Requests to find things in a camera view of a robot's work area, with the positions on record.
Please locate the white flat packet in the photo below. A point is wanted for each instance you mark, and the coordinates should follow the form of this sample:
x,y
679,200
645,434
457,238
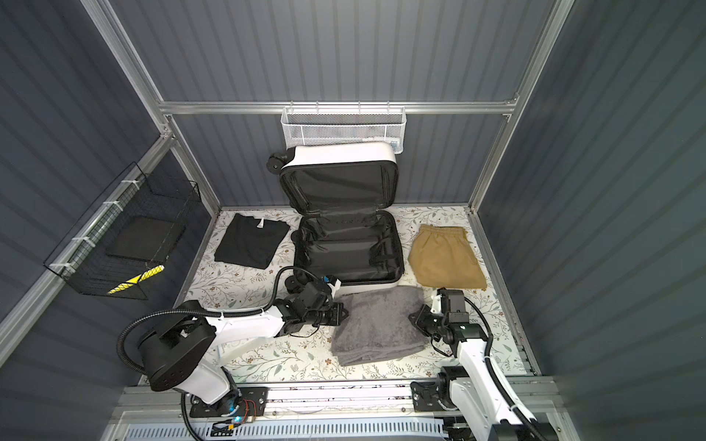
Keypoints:
x,y
234,347

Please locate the black pad in basket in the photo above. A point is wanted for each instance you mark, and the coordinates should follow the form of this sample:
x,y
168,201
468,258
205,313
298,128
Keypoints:
x,y
146,239

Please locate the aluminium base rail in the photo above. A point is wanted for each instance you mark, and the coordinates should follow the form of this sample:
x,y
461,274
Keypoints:
x,y
334,410

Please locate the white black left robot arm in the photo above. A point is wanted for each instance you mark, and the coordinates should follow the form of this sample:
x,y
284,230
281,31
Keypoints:
x,y
174,354

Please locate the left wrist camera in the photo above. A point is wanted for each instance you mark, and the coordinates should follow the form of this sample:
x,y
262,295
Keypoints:
x,y
333,285

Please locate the white wire mesh basket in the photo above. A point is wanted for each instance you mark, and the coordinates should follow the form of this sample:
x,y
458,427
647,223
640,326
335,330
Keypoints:
x,y
318,128

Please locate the yellow black striped item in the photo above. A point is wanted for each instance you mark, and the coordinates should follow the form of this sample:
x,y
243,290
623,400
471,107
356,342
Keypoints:
x,y
130,283

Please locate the black folded t-shirt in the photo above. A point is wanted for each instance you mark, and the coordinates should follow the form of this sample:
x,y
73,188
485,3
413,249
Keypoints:
x,y
251,242

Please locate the grey towel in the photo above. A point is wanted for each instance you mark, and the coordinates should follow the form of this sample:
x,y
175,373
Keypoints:
x,y
378,328

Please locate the white hard-shell suitcase black lining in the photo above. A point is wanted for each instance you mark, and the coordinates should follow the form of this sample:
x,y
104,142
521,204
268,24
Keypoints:
x,y
342,193

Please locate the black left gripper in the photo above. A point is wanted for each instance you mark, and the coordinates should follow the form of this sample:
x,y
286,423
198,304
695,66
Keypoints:
x,y
337,308

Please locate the floral table mat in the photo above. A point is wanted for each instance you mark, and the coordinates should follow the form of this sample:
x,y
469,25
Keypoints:
x,y
308,356

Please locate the black wire mesh basket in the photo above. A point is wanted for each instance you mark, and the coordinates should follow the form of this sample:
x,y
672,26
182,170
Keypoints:
x,y
80,260

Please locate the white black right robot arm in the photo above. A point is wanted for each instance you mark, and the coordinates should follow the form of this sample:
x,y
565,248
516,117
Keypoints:
x,y
477,388

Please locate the tan shorts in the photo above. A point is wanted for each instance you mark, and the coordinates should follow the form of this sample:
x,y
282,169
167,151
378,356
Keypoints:
x,y
442,257

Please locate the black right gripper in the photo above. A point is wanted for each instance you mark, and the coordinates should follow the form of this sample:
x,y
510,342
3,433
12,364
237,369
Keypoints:
x,y
421,321

